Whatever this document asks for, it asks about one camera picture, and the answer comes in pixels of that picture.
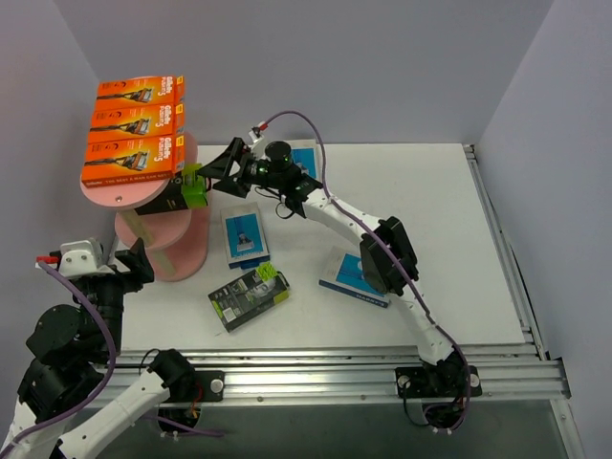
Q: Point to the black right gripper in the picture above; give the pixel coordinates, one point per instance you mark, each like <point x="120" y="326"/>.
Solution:
<point x="242" y="167"/>

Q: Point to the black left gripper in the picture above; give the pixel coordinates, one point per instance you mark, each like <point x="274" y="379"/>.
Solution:
<point x="122" y="275"/>

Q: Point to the black green Gillette Labs box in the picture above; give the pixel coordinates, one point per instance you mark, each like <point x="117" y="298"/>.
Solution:
<point x="187" y="190"/>

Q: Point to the blue Harry's razor box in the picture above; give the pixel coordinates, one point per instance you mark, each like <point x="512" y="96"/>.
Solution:
<point x="245" y="241"/>

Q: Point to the orange Gillette Fusion box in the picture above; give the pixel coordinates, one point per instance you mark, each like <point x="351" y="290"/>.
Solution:
<point x="133" y="161"/>
<point x="137" y="122"/>

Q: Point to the orange Gillette Fusion5 razor box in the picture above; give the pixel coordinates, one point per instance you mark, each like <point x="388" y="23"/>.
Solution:
<point x="146" y="90"/>

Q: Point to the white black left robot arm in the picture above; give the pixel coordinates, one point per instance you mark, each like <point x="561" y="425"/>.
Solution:
<point x="75" y="349"/>

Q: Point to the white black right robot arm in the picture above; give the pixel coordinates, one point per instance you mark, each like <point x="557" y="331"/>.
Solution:
<point x="389" y="262"/>

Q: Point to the pink three-tier wooden shelf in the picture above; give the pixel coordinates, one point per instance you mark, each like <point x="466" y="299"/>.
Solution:
<point x="176" y="242"/>

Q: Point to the blue Harry's box far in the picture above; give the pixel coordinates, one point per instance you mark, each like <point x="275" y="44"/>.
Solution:
<point x="305" y="154"/>

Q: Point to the blue Harry's box tilted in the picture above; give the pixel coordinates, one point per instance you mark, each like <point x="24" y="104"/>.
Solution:
<point x="343" y="274"/>

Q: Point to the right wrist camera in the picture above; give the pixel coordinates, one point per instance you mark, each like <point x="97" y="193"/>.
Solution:
<point x="258" y="140"/>

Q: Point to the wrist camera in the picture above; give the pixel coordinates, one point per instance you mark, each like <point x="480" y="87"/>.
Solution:
<point x="258" y="140"/>
<point x="80" y="258"/>

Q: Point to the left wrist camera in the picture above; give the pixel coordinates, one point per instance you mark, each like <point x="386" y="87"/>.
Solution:
<point x="80" y="258"/>

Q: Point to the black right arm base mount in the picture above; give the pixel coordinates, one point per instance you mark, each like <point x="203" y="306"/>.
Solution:
<point x="436" y="382"/>

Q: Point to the aluminium mounting rail frame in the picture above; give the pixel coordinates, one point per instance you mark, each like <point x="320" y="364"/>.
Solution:
<point x="321" y="348"/>

